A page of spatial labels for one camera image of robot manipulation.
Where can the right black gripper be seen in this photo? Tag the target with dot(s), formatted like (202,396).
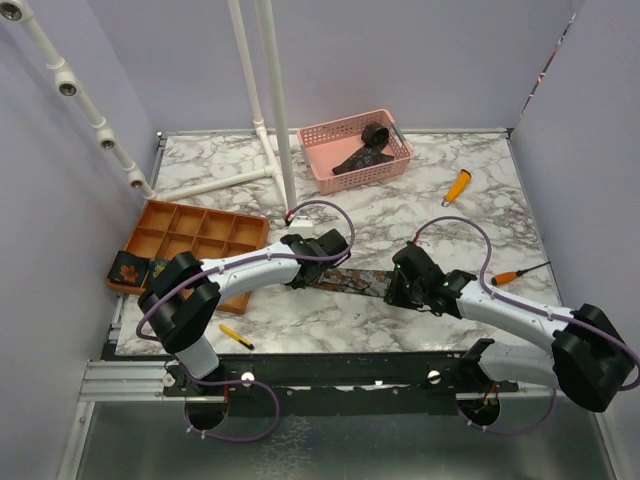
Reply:
(394,294)

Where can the brown grey floral tie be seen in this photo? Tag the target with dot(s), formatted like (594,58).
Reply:
(371,283)

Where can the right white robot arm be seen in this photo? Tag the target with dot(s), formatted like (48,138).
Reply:
(590,361)

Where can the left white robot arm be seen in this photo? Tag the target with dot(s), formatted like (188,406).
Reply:
(179,303)

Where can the pink perforated plastic basket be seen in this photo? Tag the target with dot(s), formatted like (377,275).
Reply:
(326,145)

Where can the dark blue-flowered tie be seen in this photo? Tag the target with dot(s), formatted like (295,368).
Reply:
(375,138)

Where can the wooden compartment tray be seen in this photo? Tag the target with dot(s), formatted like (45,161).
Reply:
(165,230)

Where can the navy yellow-flower rolled tie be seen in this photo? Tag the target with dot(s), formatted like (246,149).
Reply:
(156,266)

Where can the black orange-flower rolled tie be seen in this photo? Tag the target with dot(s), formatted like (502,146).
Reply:
(128,269)

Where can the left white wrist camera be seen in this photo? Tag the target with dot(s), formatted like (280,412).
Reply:
(298,222)

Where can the orange handled screwdriver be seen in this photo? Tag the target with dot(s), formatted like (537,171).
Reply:
(507,277)

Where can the yellow handled utility knife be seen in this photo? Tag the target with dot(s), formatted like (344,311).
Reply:
(459,185)

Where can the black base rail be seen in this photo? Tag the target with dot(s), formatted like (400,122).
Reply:
(343,384)

